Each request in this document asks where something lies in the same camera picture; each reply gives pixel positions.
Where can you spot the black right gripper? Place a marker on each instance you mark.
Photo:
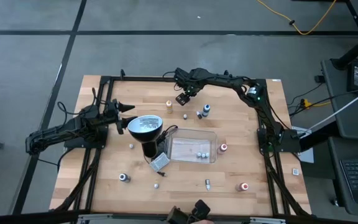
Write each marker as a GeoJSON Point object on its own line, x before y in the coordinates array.
{"type": "Point", "coordinates": [190, 81]}

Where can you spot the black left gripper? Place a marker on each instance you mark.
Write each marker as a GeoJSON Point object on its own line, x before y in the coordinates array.
{"type": "Point", "coordinates": [112, 112]}

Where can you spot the large yellow food coloring bottle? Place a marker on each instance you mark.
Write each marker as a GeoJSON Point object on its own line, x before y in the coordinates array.
{"type": "Point", "coordinates": [169, 107]}

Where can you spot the small black food coloring bottle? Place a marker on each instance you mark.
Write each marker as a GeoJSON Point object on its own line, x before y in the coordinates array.
{"type": "Point", "coordinates": [199, 115]}

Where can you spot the large blue food coloring bottle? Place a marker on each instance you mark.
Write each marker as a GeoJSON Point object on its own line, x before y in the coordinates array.
{"type": "Point", "coordinates": [206, 110]}

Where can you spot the large purple food coloring bottle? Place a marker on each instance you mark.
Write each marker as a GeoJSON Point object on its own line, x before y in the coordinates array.
{"type": "Point", "coordinates": [123, 177]}

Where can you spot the large red food coloring bottle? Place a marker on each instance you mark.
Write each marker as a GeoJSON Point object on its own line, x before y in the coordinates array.
{"type": "Point", "coordinates": [243, 187]}

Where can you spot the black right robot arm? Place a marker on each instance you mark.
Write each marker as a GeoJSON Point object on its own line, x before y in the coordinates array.
{"type": "Point", "coordinates": [225, 81]}

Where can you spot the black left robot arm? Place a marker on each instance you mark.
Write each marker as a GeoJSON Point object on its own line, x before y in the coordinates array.
{"type": "Point", "coordinates": [57, 132]}

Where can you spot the black gooseneck desk lamp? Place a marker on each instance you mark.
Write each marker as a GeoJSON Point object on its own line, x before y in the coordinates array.
{"type": "Point", "coordinates": [149, 149]}

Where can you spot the clear plastic container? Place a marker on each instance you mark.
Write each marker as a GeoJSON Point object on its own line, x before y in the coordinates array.
{"type": "Point", "coordinates": [182, 146]}

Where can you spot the small white table label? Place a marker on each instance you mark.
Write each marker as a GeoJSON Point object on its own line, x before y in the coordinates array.
{"type": "Point", "coordinates": [276, 80]}

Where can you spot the black handheld device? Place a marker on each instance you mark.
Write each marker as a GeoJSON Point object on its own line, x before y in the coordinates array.
{"type": "Point", "coordinates": [200, 208]}

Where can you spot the person's hand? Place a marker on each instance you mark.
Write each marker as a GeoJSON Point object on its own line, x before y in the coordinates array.
{"type": "Point", "coordinates": [204, 221]}

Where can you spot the small white code tag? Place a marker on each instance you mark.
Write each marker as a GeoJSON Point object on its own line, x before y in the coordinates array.
{"type": "Point", "coordinates": [295, 171]}

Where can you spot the black floor plug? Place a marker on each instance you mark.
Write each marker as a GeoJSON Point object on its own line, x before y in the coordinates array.
{"type": "Point", "coordinates": [319, 78]}

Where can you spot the black side desk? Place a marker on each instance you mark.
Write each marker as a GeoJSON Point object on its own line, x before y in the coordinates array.
{"type": "Point", "coordinates": [342, 124]}

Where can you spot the black keyboard desk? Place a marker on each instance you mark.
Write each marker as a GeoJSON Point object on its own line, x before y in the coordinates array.
{"type": "Point", "coordinates": [334, 174]}

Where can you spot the black desk leg beam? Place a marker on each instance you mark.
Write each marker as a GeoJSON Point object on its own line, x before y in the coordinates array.
{"type": "Point", "coordinates": [356, 49]}

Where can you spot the black aluminium table frame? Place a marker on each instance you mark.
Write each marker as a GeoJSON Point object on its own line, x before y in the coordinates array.
{"type": "Point", "coordinates": [135, 79]}

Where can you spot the black front rail with brackets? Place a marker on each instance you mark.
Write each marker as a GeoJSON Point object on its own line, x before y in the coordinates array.
{"type": "Point", "coordinates": [26, 219]}

